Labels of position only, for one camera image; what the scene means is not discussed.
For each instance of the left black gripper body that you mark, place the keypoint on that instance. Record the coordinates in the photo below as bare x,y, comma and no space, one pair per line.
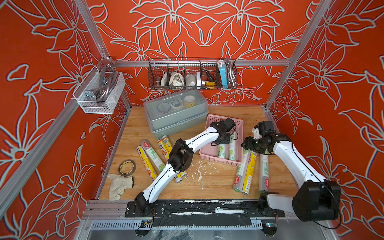
226,140

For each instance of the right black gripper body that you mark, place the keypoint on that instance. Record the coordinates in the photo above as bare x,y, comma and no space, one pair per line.
255,145

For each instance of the pink plastic basket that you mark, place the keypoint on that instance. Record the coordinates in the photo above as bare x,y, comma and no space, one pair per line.
226,150

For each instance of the long yellow wrap roll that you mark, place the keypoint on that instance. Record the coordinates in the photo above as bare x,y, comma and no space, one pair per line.
249,173

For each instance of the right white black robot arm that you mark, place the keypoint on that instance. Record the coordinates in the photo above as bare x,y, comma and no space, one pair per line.
317,199

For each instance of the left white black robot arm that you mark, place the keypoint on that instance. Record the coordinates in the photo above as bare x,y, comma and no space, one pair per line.
181,158

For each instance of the long white green wrap roll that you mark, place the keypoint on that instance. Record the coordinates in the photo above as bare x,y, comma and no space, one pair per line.
241,171

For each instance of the green capped wrap roll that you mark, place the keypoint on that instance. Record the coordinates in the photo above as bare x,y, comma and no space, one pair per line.
154,157

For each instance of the grey lidded storage box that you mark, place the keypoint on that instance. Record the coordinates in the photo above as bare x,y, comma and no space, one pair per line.
176,112

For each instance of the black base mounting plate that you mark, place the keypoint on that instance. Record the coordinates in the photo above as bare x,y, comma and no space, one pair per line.
203,207

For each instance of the brown tape roll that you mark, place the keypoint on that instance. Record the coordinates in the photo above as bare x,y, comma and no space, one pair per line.
127,168

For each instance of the white cloth glove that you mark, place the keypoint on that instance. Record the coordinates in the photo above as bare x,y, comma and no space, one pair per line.
118,186

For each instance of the black handled screwdriver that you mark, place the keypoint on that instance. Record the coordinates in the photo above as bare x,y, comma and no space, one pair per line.
208,74

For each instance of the blue box in wire basket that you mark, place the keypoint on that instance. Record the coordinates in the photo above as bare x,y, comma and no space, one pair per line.
222,66

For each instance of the black wire wall basket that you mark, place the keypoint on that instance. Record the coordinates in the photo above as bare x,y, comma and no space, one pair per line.
180,74

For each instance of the clear wall bin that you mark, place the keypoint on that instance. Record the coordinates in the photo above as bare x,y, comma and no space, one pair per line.
100,92

